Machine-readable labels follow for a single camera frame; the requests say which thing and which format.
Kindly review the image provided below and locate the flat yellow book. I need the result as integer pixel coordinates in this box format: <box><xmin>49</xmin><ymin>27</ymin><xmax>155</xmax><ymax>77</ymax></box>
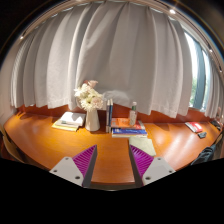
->
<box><xmin>51</xmin><ymin>121</ymin><xmax>80</xmax><ymax>132</ymax></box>

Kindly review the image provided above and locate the white curtain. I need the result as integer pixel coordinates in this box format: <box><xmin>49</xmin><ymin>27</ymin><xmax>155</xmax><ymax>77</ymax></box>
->
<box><xmin>0</xmin><ymin>0</ymin><xmax>224</xmax><ymax>119</ymax></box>

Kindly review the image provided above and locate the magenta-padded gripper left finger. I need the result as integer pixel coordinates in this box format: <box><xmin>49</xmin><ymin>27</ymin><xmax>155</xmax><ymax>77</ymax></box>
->
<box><xmin>49</xmin><ymin>144</ymin><xmax>98</xmax><ymax>189</ymax></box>

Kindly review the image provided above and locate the window with frame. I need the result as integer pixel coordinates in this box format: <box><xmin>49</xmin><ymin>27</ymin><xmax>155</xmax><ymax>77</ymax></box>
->
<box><xmin>181</xmin><ymin>29</ymin><xmax>214</xmax><ymax>113</ymax></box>

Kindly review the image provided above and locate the white ceramic vase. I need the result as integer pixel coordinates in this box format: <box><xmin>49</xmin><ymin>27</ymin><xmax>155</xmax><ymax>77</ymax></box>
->
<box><xmin>84</xmin><ymin>108</ymin><xmax>101</xmax><ymax>132</ymax></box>

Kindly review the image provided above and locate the black bag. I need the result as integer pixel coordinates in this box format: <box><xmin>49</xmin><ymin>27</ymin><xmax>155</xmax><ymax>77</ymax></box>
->
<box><xmin>189</xmin><ymin>143</ymin><xmax>218</xmax><ymax>167</ymax></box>

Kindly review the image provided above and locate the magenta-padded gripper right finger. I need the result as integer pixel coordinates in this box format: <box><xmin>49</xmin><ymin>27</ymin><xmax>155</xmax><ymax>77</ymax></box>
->
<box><xmin>128</xmin><ymin>144</ymin><xmax>176</xmax><ymax>188</ymax></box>

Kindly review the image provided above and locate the grey-green towel with yellow stripe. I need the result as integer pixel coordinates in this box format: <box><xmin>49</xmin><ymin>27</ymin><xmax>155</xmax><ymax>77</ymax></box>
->
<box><xmin>129</xmin><ymin>135</ymin><xmax>157</xmax><ymax>158</ymax></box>

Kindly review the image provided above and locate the upright blue book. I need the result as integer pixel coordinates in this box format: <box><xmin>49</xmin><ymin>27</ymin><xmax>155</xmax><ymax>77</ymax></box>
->
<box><xmin>108</xmin><ymin>98</ymin><xmax>114</xmax><ymax>134</ymax></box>

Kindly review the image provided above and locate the flat orange book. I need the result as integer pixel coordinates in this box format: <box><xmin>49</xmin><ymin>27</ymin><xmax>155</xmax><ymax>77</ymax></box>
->
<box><xmin>110</xmin><ymin>117</ymin><xmax>138</xmax><ymax>129</ymax></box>

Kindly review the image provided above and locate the clear plastic bottle green label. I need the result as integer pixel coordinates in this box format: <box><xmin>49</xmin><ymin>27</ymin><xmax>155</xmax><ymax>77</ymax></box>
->
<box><xmin>128</xmin><ymin>101</ymin><xmax>138</xmax><ymax>127</ymax></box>

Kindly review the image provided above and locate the flat red book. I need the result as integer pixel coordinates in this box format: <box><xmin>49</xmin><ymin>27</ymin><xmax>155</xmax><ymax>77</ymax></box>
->
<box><xmin>133</xmin><ymin>120</ymin><xmax>146</xmax><ymax>131</ymax></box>

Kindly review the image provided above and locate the upright grey book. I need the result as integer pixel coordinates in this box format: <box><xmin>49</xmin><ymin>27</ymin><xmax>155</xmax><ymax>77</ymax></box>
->
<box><xmin>105</xmin><ymin>99</ymin><xmax>111</xmax><ymax>134</ymax></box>

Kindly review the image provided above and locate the red booklet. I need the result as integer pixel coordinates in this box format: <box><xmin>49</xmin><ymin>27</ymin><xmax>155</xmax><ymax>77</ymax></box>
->
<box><xmin>184</xmin><ymin>121</ymin><xmax>204</xmax><ymax>134</ymax></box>

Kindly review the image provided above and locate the thin pale book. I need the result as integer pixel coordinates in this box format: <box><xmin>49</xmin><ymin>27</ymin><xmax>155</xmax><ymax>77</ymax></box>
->
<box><xmin>54</xmin><ymin>119</ymin><xmax>81</xmax><ymax>130</ymax></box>

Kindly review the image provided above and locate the white and pink flower bouquet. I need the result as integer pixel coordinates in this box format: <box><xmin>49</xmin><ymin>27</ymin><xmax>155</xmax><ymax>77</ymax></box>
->
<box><xmin>73</xmin><ymin>79</ymin><xmax>105</xmax><ymax>112</ymax></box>

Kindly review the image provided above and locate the thick white book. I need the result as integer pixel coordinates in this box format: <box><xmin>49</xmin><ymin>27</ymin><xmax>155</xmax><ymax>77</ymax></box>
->
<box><xmin>59</xmin><ymin>111</ymin><xmax>87</xmax><ymax>128</ymax></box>

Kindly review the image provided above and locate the flat blue book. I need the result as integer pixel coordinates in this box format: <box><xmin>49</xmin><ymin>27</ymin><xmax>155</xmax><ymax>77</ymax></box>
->
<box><xmin>112</xmin><ymin>127</ymin><xmax>148</xmax><ymax>136</ymax></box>

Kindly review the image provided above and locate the grey chair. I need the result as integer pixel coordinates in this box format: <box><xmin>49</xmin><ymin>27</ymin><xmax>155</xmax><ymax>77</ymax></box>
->
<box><xmin>0</xmin><ymin>129</ymin><xmax>26</xmax><ymax>164</ymax></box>

